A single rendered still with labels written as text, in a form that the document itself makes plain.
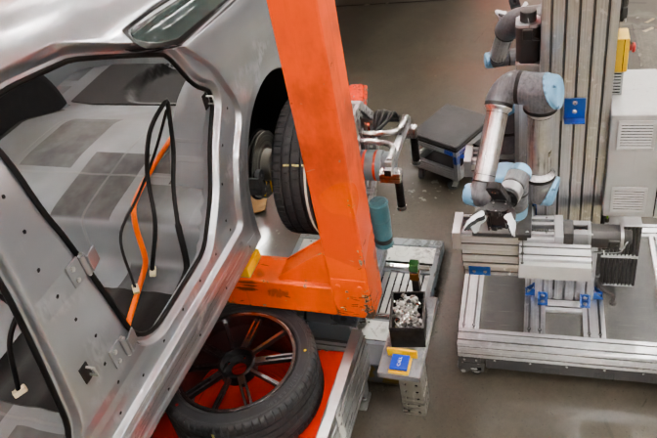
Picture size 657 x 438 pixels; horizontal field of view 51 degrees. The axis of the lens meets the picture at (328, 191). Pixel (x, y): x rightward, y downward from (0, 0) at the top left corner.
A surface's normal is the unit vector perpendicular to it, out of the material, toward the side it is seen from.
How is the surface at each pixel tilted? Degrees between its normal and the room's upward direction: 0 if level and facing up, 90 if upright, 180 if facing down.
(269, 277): 0
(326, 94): 90
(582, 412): 0
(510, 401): 0
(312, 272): 90
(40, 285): 86
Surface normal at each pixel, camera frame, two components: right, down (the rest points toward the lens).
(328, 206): -0.28, 0.61
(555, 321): -0.16, -0.79
